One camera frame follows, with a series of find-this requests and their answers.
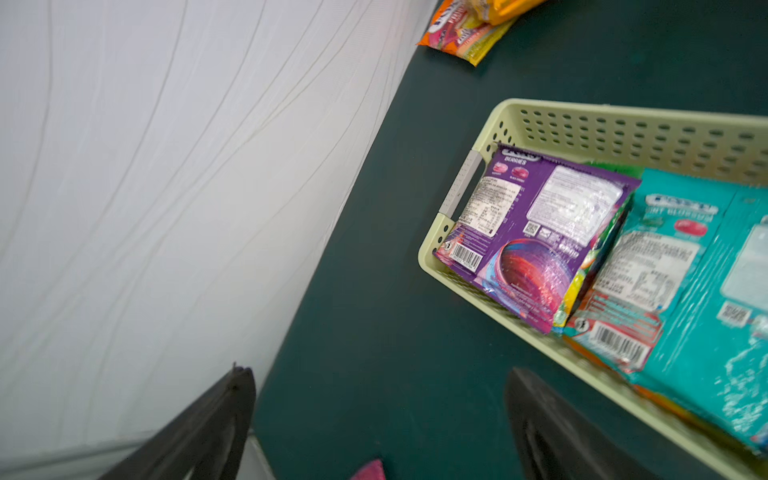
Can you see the green spring tea candy bag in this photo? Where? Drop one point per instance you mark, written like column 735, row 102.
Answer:
column 590, row 267

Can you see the teal mint candy bag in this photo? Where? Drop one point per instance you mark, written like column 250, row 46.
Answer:
column 679, row 308

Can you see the pale green perforated plastic basket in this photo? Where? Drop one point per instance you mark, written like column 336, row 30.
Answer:
column 714, row 146

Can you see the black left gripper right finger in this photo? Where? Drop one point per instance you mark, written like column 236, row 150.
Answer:
column 554, row 441

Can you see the purple candy bag back side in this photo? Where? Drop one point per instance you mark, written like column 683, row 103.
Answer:
column 527, row 228

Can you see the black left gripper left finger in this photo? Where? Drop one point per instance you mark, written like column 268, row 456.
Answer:
column 205, row 441

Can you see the yellow orange candy bag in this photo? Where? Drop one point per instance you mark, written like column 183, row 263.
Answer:
column 497, row 12

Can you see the purple Fox's berries candy bag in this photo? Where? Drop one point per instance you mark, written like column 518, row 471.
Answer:
column 373, row 470

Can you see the orange fruits candy bag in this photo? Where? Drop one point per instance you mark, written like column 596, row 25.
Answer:
column 456, row 30

